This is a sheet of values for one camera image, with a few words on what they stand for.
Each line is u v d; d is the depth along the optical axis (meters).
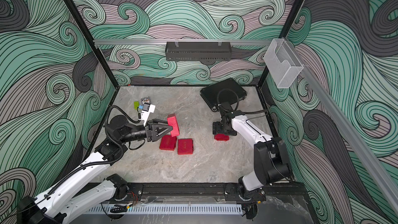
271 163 0.46
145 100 1.10
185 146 0.86
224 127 0.69
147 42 1.88
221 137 0.86
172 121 0.58
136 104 1.07
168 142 0.87
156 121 0.65
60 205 0.41
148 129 0.56
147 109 0.59
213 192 0.75
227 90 0.84
